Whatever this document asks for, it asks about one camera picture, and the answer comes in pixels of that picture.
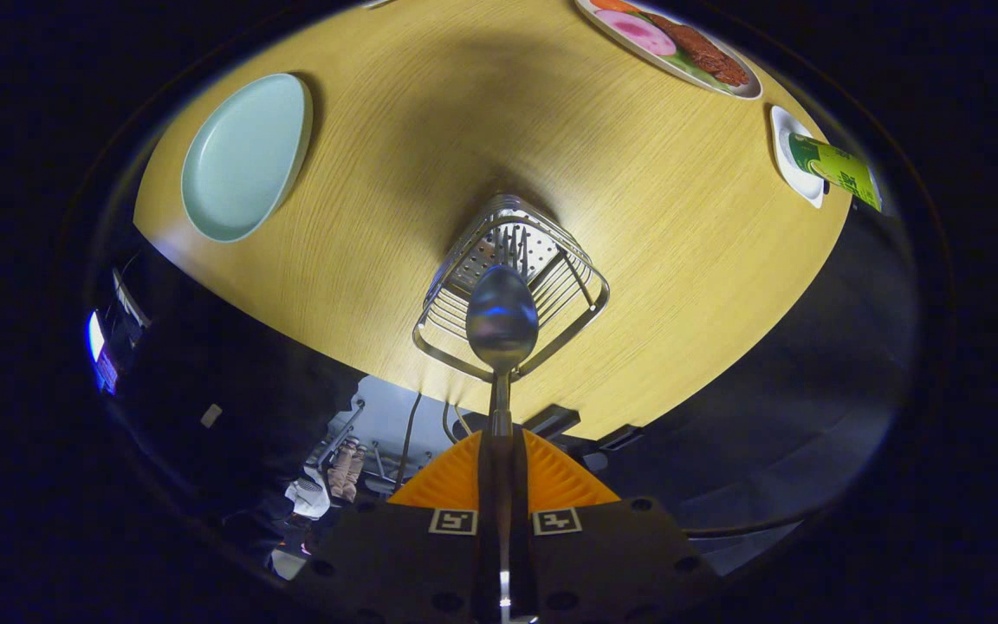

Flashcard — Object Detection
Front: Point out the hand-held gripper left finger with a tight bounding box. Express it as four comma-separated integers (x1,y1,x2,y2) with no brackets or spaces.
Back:
287,429,500,624

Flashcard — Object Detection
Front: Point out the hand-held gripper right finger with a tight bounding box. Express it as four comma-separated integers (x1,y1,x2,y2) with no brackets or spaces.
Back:
513,428,720,624

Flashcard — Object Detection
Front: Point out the spoon with brown handle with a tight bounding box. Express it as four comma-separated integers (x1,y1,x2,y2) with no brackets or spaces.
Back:
465,264,540,624

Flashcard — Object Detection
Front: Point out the fork with brown handle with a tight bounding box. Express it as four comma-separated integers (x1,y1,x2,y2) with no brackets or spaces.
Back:
489,224,533,271

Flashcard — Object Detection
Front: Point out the beige shoe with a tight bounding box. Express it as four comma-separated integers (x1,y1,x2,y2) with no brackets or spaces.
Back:
328,446,351,502
343,442,367,505

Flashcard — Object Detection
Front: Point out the white shoe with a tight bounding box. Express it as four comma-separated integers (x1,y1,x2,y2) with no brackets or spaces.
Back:
285,468,332,521

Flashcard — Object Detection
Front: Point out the person's dark clothing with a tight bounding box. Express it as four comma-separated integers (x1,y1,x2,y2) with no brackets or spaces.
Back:
109,251,370,556

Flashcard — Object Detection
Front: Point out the glowing blue screen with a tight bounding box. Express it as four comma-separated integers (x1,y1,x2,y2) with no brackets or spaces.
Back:
86,308,123,395

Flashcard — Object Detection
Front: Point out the small white dish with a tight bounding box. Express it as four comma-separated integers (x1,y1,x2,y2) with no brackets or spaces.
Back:
769,105,827,210

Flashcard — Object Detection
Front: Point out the light green plate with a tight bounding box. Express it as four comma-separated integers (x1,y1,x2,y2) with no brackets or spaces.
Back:
180,73,314,244

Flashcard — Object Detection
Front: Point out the green drink carton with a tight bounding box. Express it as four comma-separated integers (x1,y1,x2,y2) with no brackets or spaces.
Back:
787,132,884,213

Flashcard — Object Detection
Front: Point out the white food plate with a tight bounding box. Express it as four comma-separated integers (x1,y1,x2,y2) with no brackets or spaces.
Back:
574,0,764,101

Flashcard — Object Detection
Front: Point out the green lettuce leaf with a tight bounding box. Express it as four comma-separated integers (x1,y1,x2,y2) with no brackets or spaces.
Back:
664,48,738,92

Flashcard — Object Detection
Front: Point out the brown meat patty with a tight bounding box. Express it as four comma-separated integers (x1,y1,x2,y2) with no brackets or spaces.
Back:
642,10,751,88

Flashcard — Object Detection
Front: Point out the pink ham slice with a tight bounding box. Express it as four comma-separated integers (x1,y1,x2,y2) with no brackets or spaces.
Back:
594,9,678,58

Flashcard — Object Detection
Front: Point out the black table bracket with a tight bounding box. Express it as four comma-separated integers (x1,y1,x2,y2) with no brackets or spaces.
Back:
586,425,645,456
523,404,582,439

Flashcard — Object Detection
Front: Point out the grey cable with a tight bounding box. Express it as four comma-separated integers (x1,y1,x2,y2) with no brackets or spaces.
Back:
401,393,424,469

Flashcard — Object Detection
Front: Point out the metal wire cutlery basket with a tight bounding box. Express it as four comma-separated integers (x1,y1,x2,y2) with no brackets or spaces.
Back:
412,194,611,384

